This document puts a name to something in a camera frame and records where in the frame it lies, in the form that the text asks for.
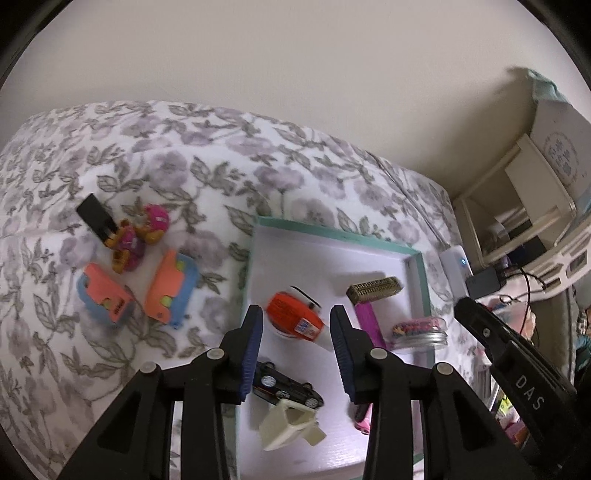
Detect cream shelf unit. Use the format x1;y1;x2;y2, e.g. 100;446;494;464
450;134;578;268

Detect gold patterned bar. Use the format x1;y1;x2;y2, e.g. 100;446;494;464
346;276;403;304

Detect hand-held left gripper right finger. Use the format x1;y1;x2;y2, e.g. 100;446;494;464
330;305;532;480

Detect cream ribbed plastic piece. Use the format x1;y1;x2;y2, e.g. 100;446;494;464
259;399;326;450

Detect teal rimmed white box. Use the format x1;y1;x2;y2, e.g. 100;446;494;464
235;215;437;480

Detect orange tape measure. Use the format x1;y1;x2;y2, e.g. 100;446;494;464
267;286;333;348

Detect pink toy dog figure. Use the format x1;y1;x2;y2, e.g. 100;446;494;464
104;204;169;274

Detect black plug adapter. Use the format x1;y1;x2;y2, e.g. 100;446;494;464
75;194;122;243

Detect white slotted basket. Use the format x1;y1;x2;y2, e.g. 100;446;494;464
508;226;591;296

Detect blue and orange toy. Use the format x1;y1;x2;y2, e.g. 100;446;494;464
76;263;137;328
144;249;199;328

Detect cardboard box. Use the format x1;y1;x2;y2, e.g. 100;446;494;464
508;67;591;204

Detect black charger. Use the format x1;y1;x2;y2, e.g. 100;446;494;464
465;268;506;298

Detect glass jar of beads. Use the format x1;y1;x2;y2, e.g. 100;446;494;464
392;316;450;352

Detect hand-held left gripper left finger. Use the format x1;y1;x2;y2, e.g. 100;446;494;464
58;304;265;480

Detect white power bank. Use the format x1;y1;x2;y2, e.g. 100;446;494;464
438;246;474;296

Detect purple stick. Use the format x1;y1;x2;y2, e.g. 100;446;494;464
355;300;387;352

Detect black toy car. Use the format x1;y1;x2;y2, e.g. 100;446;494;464
252;361;325;409

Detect floral blanket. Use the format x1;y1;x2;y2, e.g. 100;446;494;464
0;100;467;480

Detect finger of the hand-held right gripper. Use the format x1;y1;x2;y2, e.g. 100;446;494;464
455;296;522;370

